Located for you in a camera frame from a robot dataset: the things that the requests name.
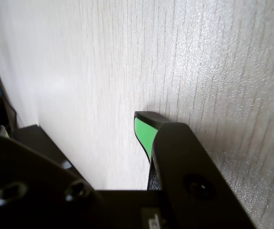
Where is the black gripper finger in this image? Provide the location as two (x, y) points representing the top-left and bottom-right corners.
(0, 125), (106, 229)

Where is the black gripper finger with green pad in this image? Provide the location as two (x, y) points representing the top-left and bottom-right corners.
(134, 111), (257, 229)

